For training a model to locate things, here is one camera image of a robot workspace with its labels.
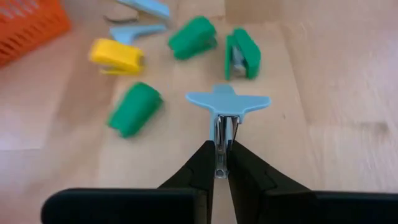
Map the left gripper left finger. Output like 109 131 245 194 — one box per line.
157 139 216 224

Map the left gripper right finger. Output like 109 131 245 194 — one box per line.
226 139 315 224

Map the light blue staple remover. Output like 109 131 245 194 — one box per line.
185 83 272 180
103 0 172 45

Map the green mini stapler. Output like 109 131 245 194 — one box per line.
106 81 165 139
224 27 262 81
167 15 218 61

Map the yellow mini stapler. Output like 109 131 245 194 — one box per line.
88 37 146 76

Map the orange plastic basket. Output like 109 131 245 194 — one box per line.
0 0 72 67

